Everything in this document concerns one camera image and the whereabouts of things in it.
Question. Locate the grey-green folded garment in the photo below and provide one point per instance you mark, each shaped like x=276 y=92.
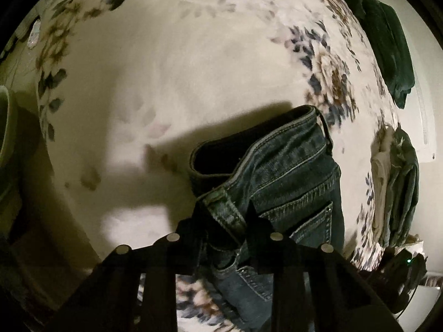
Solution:
x=401 y=186

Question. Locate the blue denim jeans pants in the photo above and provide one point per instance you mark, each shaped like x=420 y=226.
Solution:
x=277 y=166

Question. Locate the dark green garment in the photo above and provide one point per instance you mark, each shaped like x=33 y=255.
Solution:
x=384 y=38

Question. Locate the floral bed sheet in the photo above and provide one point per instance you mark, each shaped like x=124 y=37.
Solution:
x=193 y=76

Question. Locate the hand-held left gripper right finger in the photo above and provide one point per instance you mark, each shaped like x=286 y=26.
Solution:
x=254 y=228

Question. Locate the olive green pillow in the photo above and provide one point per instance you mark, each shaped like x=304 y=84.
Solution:
x=7 y=131

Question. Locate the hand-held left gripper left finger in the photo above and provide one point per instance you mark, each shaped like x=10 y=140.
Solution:
x=193 y=230

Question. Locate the white cloth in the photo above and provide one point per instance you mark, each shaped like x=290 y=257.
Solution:
x=380 y=179

